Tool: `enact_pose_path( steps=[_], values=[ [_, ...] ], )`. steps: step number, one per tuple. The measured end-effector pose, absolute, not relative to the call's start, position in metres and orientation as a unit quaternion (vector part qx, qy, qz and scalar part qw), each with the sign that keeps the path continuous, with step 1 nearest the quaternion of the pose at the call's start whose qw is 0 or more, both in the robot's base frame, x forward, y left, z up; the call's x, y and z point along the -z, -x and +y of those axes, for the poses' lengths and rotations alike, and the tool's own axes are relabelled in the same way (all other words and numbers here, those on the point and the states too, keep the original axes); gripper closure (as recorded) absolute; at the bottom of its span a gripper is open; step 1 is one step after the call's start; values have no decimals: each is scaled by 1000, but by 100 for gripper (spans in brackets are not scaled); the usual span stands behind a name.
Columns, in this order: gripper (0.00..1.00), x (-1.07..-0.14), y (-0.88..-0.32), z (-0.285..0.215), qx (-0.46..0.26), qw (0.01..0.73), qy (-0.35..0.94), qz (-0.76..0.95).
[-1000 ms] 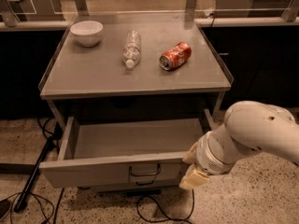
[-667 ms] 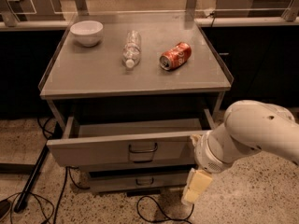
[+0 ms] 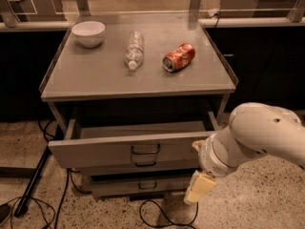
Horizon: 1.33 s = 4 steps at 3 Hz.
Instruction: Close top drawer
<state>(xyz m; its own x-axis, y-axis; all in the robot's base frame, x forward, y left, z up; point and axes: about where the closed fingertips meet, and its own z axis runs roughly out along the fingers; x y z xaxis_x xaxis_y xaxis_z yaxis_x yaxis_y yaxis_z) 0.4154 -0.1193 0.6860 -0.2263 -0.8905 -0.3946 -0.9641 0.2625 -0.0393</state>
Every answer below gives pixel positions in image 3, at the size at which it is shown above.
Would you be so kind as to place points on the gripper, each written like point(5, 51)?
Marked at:
point(208, 157)

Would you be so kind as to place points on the grey top drawer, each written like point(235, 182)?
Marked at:
point(131, 145)

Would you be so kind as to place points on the grey drawer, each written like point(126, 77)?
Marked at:
point(134, 168)
point(131, 145)
point(136, 186)

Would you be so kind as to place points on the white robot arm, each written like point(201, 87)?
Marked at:
point(254, 131)

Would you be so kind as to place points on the grey bottom drawer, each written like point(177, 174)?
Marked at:
point(136, 186)

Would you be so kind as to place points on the grey drawer cabinet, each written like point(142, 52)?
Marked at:
point(131, 106)

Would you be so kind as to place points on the grey middle drawer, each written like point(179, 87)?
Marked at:
point(134, 168)

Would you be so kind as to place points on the orange soda can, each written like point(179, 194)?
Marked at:
point(179, 58)

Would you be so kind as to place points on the clear plastic water bottle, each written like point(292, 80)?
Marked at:
point(134, 53)

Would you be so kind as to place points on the black floor pole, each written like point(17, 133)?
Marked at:
point(22, 205)

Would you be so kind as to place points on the white ceramic bowl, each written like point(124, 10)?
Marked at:
point(89, 34)

